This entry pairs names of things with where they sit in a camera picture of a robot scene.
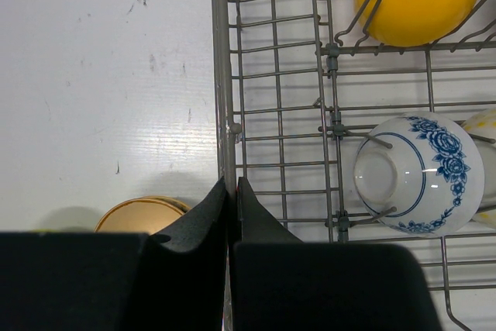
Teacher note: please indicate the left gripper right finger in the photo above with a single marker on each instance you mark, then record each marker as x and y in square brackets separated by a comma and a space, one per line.
[279, 282]

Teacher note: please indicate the blue floral ceramic bowl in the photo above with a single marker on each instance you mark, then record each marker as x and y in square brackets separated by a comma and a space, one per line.
[419, 173]

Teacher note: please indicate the grey wire dish rack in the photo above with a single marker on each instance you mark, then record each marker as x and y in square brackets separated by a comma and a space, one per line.
[297, 85]

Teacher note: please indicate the tan ceramic bowl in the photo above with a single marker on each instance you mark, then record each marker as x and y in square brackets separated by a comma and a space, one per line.
[148, 214]

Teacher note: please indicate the lime green plastic bowl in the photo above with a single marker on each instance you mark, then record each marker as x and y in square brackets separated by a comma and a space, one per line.
[63, 230]

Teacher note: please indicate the pale yellow flower bowl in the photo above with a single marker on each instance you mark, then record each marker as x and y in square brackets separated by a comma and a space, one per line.
[483, 124]

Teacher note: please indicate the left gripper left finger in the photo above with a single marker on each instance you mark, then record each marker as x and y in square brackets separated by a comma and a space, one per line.
[170, 280]

